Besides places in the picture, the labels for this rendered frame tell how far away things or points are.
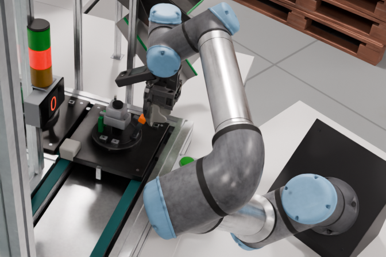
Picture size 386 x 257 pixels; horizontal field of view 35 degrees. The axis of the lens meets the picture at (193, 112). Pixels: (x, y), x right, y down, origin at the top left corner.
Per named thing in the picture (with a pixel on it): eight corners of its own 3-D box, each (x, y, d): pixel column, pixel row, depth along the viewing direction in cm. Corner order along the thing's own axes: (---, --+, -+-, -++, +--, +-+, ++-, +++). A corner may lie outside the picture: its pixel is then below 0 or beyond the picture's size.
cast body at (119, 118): (131, 121, 170) (131, 101, 166) (124, 130, 167) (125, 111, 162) (103, 112, 172) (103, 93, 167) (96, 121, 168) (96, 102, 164)
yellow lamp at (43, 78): (56, 78, 143) (56, 61, 140) (46, 89, 139) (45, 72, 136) (37, 73, 144) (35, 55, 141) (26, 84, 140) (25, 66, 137)
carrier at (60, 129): (90, 106, 185) (90, 73, 177) (54, 156, 167) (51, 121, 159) (18, 86, 189) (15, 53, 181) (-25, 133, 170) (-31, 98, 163)
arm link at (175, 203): (306, 234, 151) (214, 211, 104) (253, 255, 155) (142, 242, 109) (290, 190, 155) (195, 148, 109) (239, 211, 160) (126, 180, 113)
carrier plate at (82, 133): (169, 128, 181) (170, 123, 179) (141, 182, 163) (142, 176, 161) (95, 107, 185) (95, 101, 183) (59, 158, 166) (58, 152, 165)
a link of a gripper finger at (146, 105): (147, 121, 159) (149, 95, 154) (142, 120, 160) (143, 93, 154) (153, 111, 163) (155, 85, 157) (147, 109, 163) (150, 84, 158)
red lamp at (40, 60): (56, 60, 140) (54, 42, 137) (45, 71, 136) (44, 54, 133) (35, 55, 141) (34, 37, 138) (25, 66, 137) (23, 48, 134)
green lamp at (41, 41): (54, 42, 137) (54, 23, 134) (44, 53, 133) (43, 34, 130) (34, 37, 137) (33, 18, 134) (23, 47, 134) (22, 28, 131)
